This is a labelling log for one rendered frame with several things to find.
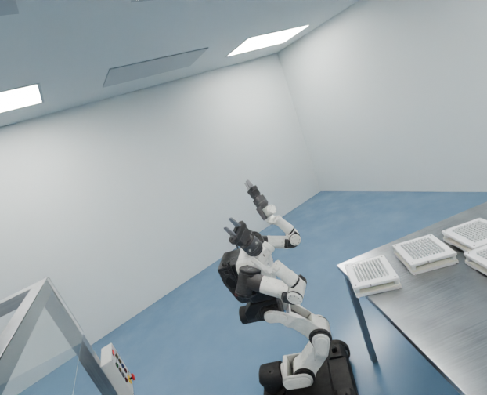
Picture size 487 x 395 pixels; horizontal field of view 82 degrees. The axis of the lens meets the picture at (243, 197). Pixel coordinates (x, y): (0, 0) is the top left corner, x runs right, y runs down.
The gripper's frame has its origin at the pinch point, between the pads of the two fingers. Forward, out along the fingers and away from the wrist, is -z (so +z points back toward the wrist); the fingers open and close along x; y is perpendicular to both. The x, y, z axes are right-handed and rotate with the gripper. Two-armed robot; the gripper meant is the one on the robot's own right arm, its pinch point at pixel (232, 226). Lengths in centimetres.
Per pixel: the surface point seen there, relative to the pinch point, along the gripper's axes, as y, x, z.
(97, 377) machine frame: -76, -75, 14
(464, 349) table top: 65, -9, 83
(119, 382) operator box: -74, -73, 26
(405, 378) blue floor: 11, -1, 173
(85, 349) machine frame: -73, -67, -1
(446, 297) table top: 57, 19, 94
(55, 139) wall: -292, 102, -110
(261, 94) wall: -208, 382, 52
